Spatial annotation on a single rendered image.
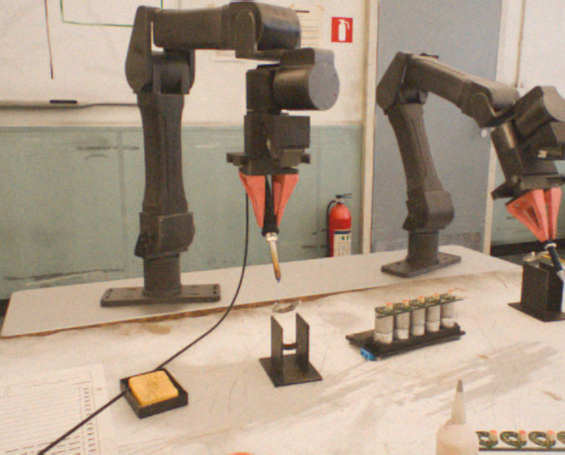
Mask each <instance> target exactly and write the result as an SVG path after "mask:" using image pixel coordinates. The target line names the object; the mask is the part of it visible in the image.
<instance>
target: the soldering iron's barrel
mask: <svg viewBox="0 0 565 455"><path fill-rule="evenodd" d="M265 238H266V243H267V244H269V247H270V253H271V260H272V265H273V270H275V277H276V280H277V279H281V278H282V276H281V270H280V265H279V259H278V253H277V248H276V243H277V242H278V237H277V233H276V232H268V233H266V235H265Z"/></svg>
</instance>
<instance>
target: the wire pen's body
mask: <svg viewBox="0 0 565 455"><path fill-rule="evenodd" d="M544 242H545V245H546V246H545V248H547V250H548V253H549V256H550V258H551V261H552V264H553V265H554V267H555V270H556V272H557V271H560V270H564V268H562V266H561V264H560V260H559V258H558V255H557V253H556V244H553V242H552V240H551V237H550V233H549V231H548V240H546V241H544Z"/></svg>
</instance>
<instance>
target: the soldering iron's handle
mask: <svg viewBox="0 0 565 455"><path fill-rule="evenodd" d="M264 176H265V188H264V223H263V227H262V230H263V231H262V235H263V236H264V237H265V235H266V233H268V232H276V233H277V234H279V233H280V230H279V229H278V227H277V221H276V215H275V210H274V209H273V202H272V196H271V191H270V186H269V182H268V179H267V176H266V175H264Z"/></svg>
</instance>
